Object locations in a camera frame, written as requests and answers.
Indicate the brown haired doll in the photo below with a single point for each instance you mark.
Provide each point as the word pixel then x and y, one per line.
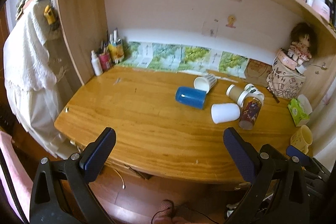
pixel 303 43

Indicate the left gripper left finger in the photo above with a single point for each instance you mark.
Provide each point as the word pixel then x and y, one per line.
pixel 48 202

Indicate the yellow pen holder can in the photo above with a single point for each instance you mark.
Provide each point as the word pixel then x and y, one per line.
pixel 115 47

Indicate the dark printed paper cup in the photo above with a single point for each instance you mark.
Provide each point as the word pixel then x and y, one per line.
pixel 249 113

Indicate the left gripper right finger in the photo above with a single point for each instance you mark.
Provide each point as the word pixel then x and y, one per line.
pixel 277 192

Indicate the white plastic cup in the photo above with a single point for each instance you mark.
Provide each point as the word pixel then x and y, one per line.
pixel 226 112

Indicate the blue plastic cup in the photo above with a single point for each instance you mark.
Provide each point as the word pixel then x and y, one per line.
pixel 191 97

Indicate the pink round box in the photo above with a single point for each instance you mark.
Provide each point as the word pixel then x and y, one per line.
pixel 286 60

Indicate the green grape poster strip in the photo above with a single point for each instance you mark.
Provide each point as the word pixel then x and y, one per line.
pixel 181 58

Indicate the red pen holder can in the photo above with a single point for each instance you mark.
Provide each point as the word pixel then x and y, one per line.
pixel 105 61

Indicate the white lace cloth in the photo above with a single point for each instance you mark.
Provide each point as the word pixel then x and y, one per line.
pixel 30 83

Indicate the wooden bookshelf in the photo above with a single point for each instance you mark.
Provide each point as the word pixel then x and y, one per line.
pixel 251 28

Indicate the yellow hanging toy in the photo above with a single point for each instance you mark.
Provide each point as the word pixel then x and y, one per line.
pixel 49 15

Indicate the black pen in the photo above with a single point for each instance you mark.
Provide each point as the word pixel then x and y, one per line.
pixel 273 95

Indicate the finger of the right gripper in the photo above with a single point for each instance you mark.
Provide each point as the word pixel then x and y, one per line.
pixel 304 159

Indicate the white panda mug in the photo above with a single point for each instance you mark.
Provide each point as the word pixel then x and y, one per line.
pixel 250 91

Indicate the white spray bottle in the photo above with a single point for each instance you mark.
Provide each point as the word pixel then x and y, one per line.
pixel 96 64

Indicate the brown paper card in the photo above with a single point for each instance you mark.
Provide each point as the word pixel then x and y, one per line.
pixel 256 72

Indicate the green tissue pack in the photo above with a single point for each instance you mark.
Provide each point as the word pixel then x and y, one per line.
pixel 300 110

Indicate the pink cloth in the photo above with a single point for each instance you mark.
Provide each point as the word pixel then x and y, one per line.
pixel 22 183

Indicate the checkered paper cup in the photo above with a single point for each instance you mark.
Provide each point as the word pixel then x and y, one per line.
pixel 205 83

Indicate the brown paper cup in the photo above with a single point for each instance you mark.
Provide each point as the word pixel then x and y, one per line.
pixel 234 92

